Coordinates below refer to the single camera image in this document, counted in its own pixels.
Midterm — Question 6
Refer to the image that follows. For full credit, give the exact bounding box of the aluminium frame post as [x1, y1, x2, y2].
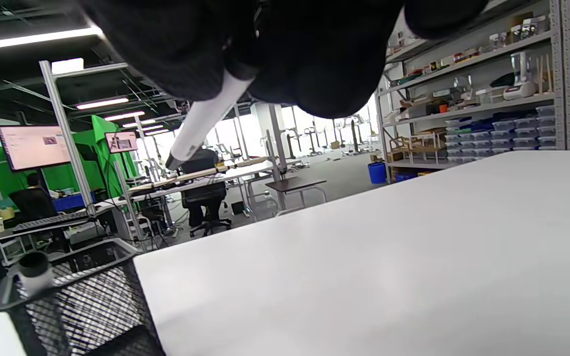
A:
[265, 103, 286, 209]
[39, 59, 96, 216]

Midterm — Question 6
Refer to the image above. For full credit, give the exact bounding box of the black mesh pen holder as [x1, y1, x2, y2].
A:
[0, 237, 167, 356]

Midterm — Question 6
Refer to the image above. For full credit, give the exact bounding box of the blue round bin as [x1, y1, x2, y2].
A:
[367, 162, 388, 185]

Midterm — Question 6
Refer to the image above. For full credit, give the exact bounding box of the small computer monitor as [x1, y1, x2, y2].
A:
[104, 131, 139, 153]

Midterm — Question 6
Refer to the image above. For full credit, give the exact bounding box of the blue plastic crate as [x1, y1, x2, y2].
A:
[52, 194, 90, 212]

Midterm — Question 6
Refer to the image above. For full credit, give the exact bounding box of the white square light panel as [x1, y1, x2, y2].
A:
[51, 58, 85, 75]

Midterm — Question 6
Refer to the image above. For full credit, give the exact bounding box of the black swivel office chair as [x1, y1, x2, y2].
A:
[181, 180, 232, 239]

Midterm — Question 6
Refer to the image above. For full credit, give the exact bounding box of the stack of clear storage boxes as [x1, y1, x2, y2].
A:
[444, 105, 558, 164]

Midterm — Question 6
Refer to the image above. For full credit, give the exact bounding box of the white blender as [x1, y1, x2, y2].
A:
[503, 52, 537, 100]

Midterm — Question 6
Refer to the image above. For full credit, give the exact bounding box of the large computer monitor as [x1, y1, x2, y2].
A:
[0, 125, 73, 172]

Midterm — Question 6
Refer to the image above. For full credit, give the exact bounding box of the long white workbench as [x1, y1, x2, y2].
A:
[127, 157, 315, 199]

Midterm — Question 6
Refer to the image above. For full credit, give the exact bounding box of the person's right hand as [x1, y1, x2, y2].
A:
[75, 0, 488, 119]

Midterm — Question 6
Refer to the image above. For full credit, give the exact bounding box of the brown side table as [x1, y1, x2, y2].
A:
[265, 177, 328, 211]

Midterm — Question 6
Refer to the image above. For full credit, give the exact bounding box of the black keyboard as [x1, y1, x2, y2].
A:
[12, 212, 90, 234]

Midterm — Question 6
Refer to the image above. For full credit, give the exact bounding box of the black capped white marker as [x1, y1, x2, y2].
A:
[7, 251, 55, 297]
[165, 68, 256, 171]

